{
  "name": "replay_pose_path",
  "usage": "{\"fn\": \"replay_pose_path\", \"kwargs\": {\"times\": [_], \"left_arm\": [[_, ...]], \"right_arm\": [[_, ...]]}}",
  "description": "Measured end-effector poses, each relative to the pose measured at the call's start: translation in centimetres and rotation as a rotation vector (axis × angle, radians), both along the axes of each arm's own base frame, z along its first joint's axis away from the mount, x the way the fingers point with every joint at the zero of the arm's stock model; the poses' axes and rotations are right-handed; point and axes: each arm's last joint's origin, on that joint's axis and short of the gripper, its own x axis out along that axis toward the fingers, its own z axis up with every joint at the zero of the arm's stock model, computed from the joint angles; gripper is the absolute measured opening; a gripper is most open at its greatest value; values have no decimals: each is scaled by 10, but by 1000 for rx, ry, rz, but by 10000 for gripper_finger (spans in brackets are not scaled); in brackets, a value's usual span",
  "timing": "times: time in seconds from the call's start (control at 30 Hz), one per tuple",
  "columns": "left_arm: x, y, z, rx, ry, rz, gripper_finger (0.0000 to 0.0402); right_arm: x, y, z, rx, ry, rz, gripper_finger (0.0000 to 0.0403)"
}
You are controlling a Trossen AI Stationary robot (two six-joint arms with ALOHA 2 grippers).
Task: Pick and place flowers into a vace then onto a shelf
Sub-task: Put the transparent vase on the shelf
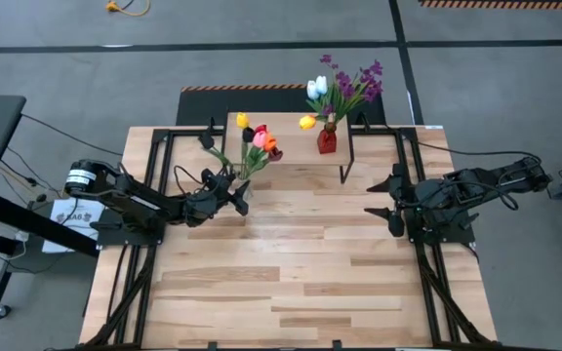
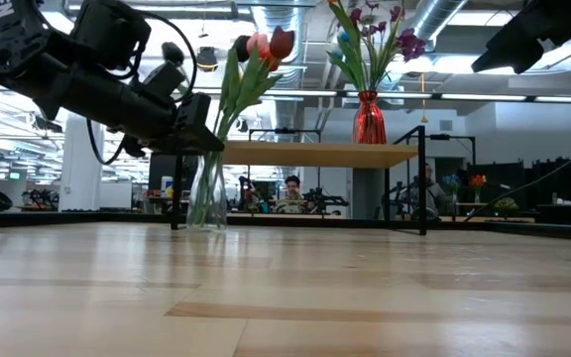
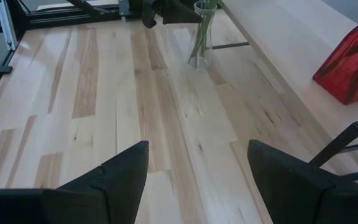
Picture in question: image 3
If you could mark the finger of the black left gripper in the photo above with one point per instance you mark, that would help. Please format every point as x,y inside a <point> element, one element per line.
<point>179,15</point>
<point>149,14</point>

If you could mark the red glass vase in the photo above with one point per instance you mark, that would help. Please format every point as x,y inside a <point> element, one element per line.
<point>353,62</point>

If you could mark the wooden shelf with black legs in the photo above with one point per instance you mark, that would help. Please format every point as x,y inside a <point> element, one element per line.
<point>291,46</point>

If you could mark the clear glass vase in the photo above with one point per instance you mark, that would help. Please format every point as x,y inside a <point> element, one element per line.
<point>201,62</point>

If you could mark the silver aluminium profile bar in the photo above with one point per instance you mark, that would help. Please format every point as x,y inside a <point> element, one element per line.
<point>6,28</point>

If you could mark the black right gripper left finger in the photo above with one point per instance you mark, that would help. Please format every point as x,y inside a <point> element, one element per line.
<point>117,193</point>

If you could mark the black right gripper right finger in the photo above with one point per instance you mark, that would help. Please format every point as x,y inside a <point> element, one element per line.
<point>291,193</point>

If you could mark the black metal table frame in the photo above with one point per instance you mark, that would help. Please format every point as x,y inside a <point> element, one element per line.
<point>57,18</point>

